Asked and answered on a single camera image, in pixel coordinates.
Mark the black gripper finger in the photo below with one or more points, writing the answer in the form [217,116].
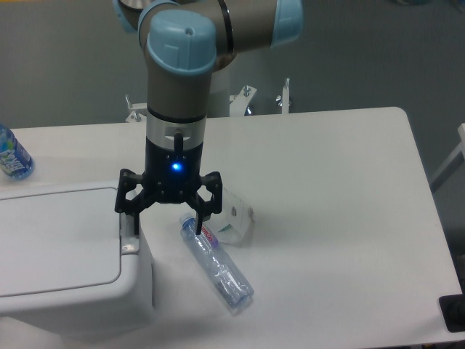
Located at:
[212,182]
[128,181]

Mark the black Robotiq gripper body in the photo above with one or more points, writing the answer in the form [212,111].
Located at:
[171,176]

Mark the white push-lid trash can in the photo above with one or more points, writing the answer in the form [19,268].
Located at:
[72,265]

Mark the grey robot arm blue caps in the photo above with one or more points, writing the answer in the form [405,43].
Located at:
[184,43]

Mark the crumpled white paper carton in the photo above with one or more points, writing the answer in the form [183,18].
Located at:
[233,223]

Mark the clear empty plastic water bottle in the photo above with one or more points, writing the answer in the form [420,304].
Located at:
[226,277]

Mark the blue labelled water bottle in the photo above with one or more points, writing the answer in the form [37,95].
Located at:
[16,162]

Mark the black object at table corner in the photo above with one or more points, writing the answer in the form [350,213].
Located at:
[452,307]

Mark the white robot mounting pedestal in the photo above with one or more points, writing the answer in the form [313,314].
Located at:
[239,98]

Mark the white frame at right edge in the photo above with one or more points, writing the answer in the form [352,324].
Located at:
[452,162]

